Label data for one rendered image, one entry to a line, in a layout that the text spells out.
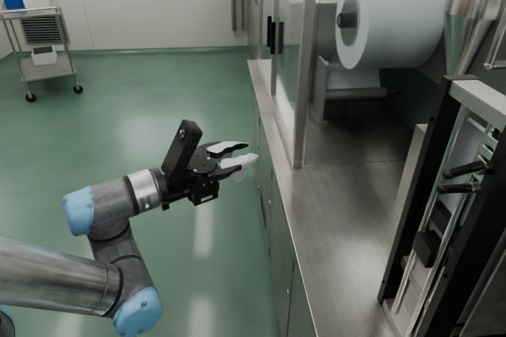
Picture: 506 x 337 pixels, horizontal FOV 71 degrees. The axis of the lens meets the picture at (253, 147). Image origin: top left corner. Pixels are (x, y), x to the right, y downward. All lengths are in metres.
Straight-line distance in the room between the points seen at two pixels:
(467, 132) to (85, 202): 0.61
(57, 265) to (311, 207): 0.76
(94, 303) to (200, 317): 1.39
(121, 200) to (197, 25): 5.15
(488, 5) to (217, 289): 1.69
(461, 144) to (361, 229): 0.52
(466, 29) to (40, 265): 0.89
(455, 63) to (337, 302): 0.62
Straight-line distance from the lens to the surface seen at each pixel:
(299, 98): 1.14
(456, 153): 0.65
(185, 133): 0.63
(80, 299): 0.58
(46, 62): 4.93
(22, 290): 0.54
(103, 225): 0.66
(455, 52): 0.95
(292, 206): 1.11
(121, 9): 5.81
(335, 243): 1.02
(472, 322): 0.90
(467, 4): 0.91
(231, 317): 1.94
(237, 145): 0.75
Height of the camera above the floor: 1.63
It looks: 32 degrees down
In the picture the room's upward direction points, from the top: straight up
